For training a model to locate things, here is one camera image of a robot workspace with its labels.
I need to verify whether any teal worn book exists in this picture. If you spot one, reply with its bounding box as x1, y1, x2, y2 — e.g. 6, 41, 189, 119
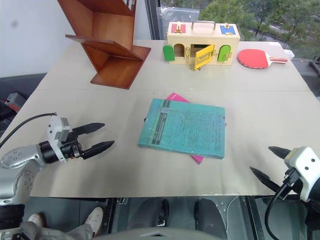
137, 98, 226, 160

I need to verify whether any red and black device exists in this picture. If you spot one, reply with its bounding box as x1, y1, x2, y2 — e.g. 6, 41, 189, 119
0, 92, 27, 118

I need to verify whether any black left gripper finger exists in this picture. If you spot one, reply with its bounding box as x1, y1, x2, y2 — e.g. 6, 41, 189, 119
71, 122, 106, 138
83, 140, 115, 160

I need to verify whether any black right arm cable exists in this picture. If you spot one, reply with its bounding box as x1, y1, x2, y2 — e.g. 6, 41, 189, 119
264, 167, 299, 240

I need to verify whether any wooden lock box toy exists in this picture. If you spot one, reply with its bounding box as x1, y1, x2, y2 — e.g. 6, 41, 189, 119
162, 20, 241, 72

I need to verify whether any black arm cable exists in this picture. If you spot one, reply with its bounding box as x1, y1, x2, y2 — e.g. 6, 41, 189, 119
0, 112, 58, 149
264, 167, 299, 240

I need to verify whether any red table tennis paddle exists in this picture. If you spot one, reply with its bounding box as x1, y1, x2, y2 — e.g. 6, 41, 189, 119
236, 48, 289, 69

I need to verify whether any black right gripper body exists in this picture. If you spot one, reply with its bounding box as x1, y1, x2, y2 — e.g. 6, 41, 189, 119
274, 177, 305, 198

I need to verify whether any white shoe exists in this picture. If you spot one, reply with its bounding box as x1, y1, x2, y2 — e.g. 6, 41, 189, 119
27, 213, 47, 229
84, 206, 105, 237

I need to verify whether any grey trouser leg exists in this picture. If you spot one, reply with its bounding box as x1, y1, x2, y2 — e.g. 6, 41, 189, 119
21, 221, 94, 240

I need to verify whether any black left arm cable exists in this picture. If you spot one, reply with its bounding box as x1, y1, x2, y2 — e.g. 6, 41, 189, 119
0, 112, 58, 149

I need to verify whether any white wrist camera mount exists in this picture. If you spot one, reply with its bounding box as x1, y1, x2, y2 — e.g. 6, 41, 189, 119
284, 146, 320, 202
47, 115, 73, 163

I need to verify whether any brown wooden shelf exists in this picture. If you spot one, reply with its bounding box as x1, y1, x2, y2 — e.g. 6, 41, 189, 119
56, 0, 152, 90

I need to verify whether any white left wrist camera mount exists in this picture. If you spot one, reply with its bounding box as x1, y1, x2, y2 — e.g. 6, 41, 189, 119
47, 115, 73, 163

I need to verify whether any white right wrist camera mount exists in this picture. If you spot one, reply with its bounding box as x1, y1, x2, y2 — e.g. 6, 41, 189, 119
284, 146, 320, 202

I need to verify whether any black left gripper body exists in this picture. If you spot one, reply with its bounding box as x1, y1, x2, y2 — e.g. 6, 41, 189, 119
59, 132, 86, 163

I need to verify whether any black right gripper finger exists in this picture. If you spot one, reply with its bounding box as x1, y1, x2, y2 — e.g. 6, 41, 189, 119
249, 166, 280, 194
268, 146, 292, 161

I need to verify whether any pink book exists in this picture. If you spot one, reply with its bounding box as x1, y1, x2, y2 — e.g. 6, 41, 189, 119
166, 92, 228, 165

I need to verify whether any dark window frame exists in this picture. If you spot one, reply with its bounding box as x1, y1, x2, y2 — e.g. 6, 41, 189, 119
144, 0, 164, 41

